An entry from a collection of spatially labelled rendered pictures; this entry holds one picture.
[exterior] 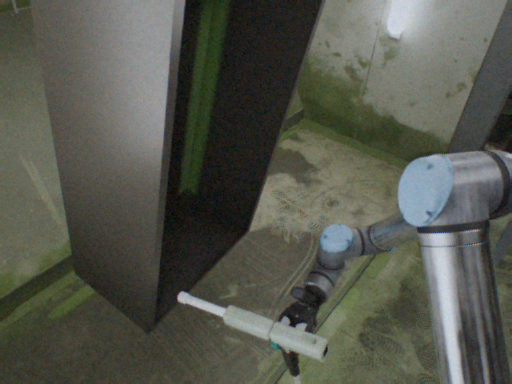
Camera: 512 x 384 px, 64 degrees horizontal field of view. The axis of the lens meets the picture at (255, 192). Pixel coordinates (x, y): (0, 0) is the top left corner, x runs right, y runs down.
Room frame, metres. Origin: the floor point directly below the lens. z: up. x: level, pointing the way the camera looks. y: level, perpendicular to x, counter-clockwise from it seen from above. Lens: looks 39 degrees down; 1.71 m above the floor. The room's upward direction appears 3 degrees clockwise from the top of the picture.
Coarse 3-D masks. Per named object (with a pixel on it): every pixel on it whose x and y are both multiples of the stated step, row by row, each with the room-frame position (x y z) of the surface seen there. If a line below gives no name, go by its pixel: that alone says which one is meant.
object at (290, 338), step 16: (192, 304) 0.75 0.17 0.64; (208, 304) 0.74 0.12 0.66; (224, 320) 0.68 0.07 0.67; (240, 320) 0.67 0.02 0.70; (256, 320) 0.66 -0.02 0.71; (256, 336) 0.64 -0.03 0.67; (272, 336) 0.61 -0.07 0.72; (288, 336) 0.60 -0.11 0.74; (304, 336) 0.59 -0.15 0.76; (288, 352) 0.59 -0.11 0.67; (304, 352) 0.57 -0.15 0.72; (320, 352) 0.55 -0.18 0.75; (288, 368) 0.61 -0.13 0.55
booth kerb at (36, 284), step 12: (288, 120) 2.80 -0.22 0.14; (300, 120) 2.94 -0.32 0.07; (60, 264) 1.28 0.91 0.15; (72, 264) 1.32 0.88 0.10; (36, 276) 1.19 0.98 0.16; (48, 276) 1.22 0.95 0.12; (60, 276) 1.26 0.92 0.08; (24, 288) 1.13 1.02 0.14; (36, 288) 1.17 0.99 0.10; (0, 300) 1.05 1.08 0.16; (12, 300) 1.08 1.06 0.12; (24, 300) 1.12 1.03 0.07; (0, 312) 1.03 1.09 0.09
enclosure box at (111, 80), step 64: (64, 0) 0.77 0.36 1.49; (128, 0) 0.68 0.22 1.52; (192, 0) 1.26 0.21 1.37; (256, 0) 1.27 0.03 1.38; (320, 0) 1.17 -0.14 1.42; (64, 64) 0.79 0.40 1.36; (128, 64) 0.70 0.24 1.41; (192, 64) 1.31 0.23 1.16; (256, 64) 1.26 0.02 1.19; (64, 128) 0.83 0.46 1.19; (128, 128) 0.71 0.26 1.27; (192, 128) 1.39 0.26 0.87; (256, 128) 1.26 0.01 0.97; (64, 192) 0.87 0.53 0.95; (128, 192) 0.73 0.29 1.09; (192, 192) 1.42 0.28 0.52; (256, 192) 1.25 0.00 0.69; (128, 256) 0.76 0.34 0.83; (192, 256) 1.08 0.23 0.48
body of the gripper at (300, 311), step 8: (304, 288) 0.80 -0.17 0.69; (312, 288) 0.79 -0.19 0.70; (320, 296) 0.77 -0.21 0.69; (296, 304) 0.74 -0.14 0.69; (304, 304) 0.73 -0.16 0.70; (320, 304) 0.76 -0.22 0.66; (288, 312) 0.71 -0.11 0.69; (296, 312) 0.71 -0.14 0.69; (304, 312) 0.70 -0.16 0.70; (312, 312) 0.71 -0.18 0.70; (296, 320) 0.69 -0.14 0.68; (304, 320) 0.68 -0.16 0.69; (312, 328) 0.69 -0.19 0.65
